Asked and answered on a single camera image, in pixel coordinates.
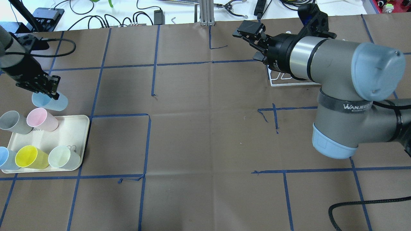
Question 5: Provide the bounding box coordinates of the white cup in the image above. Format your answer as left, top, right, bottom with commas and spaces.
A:
48, 146, 81, 170

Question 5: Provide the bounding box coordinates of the aluminium frame post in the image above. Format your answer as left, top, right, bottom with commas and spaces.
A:
199, 0, 215, 26

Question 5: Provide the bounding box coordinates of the pink cup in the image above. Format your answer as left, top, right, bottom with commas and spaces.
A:
26, 107, 59, 132

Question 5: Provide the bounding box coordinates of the cream serving tray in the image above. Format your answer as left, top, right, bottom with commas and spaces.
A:
7, 115, 90, 171

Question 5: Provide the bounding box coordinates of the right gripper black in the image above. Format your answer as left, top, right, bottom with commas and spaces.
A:
232, 20, 301, 79

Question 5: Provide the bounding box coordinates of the yellow cup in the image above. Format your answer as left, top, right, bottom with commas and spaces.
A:
15, 145, 49, 169

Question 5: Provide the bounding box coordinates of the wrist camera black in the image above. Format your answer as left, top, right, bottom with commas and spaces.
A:
297, 3, 337, 39

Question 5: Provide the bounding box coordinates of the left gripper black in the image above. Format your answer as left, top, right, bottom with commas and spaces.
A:
14, 72, 61, 100

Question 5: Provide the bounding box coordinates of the black power adapter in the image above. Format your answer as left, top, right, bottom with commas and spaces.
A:
153, 9, 165, 25

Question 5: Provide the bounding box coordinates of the white wire cup rack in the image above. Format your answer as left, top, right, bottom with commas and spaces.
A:
266, 66, 321, 87

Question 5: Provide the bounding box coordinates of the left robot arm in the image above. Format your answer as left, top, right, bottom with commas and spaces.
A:
0, 27, 60, 100

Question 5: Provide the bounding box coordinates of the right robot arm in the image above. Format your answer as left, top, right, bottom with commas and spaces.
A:
232, 18, 410, 159

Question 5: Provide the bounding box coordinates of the light blue cup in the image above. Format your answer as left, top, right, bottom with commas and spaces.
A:
0, 146, 21, 170
32, 91, 68, 111

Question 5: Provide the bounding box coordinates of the grey cup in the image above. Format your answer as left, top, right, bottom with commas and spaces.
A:
0, 111, 33, 134

